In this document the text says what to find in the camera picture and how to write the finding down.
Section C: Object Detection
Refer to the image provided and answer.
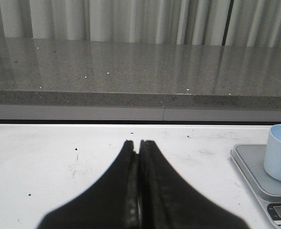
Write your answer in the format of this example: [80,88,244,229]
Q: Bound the grey stone counter ledge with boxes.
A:
[0,38,281,111]

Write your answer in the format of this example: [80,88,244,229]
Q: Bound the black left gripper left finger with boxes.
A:
[38,141,139,229]

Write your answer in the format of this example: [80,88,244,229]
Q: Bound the white pleated curtain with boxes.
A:
[0,0,281,47]

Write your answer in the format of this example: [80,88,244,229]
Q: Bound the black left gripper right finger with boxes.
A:
[139,140,248,229]

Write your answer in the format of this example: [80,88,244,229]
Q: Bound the light blue plastic cup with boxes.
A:
[264,124,281,181]

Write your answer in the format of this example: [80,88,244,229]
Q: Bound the silver digital kitchen scale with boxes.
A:
[231,144,281,229]

